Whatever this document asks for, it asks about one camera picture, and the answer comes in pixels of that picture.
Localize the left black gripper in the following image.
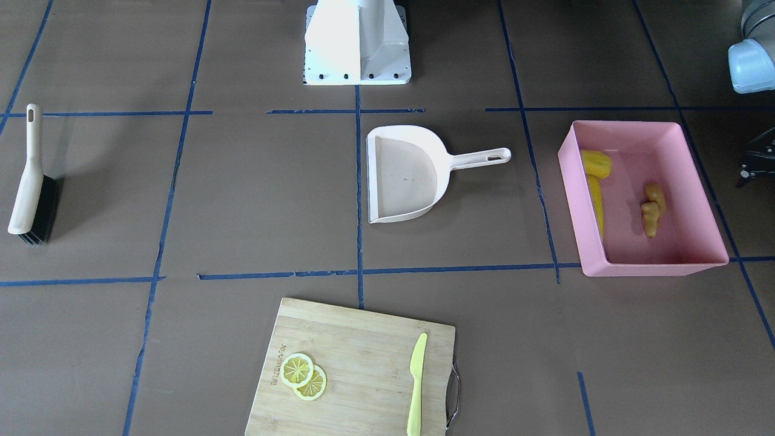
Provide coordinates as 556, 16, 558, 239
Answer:
736, 127, 774, 187

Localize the tan toy ginger root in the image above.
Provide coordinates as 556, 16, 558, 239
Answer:
641, 182, 667, 239

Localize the yellow toy potato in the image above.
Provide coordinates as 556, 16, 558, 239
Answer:
580, 150, 613, 179

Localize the yellow toy corn cob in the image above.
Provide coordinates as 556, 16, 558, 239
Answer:
586, 174, 604, 240

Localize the beige plastic dustpan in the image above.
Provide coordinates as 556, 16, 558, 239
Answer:
366, 125, 512, 224

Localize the beige brush with black bristles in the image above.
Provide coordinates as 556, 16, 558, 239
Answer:
7, 103, 60, 245

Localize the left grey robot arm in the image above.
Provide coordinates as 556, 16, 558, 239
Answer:
728, 1, 774, 188

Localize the pink plastic bin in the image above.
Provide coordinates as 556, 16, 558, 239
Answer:
558, 121, 729, 277

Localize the green plastic toy knife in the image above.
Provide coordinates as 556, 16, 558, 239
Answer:
405, 332, 428, 435

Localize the bamboo cutting board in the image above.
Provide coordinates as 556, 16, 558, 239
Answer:
245, 297, 456, 435

